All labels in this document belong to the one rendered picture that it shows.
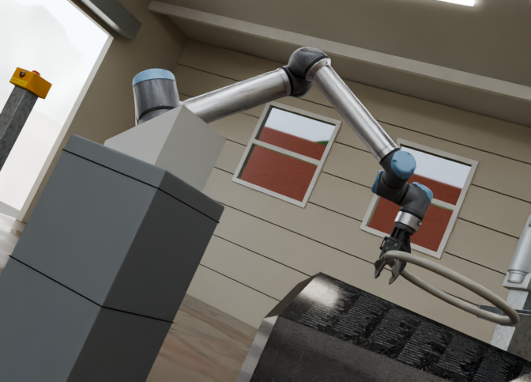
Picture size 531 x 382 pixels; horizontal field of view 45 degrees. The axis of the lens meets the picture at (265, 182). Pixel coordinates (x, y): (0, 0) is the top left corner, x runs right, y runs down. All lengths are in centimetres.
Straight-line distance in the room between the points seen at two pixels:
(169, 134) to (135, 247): 36
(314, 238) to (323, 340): 695
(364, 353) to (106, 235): 108
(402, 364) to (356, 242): 682
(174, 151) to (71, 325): 59
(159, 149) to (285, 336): 96
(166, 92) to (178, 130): 23
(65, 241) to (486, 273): 733
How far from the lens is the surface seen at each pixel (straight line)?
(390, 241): 238
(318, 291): 268
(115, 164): 199
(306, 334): 253
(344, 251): 925
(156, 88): 220
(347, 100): 237
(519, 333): 342
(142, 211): 188
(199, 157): 212
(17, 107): 298
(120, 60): 1060
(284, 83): 252
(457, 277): 210
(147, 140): 201
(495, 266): 888
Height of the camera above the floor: 68
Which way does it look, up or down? 8 degrees up
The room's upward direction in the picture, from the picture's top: 24 degrees clockwise
